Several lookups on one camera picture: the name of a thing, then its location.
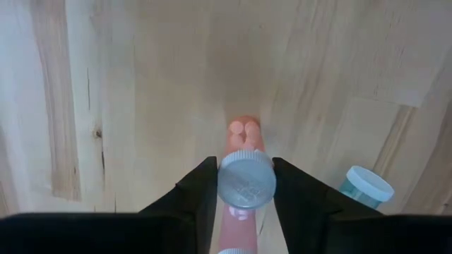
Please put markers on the red pill bottle white cap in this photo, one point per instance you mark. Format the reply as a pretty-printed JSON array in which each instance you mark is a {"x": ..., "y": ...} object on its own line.
[{"x": 246, "y": 180}]

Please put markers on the blue pill bottle white cap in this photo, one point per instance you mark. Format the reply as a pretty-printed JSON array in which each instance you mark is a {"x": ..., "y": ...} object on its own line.
[{"x": 369, "y": 183}]

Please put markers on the pink pill bottle white cap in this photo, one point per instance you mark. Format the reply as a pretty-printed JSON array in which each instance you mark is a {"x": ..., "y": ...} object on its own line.
[{"x": 236, "y": 231}]

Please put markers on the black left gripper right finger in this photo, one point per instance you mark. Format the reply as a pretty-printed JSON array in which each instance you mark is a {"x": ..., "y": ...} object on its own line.
[{"x": 310, "y": 218}]

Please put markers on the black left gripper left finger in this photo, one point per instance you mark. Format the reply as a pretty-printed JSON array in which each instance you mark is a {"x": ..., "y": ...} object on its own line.
[{"x": 183, "y": 218}]

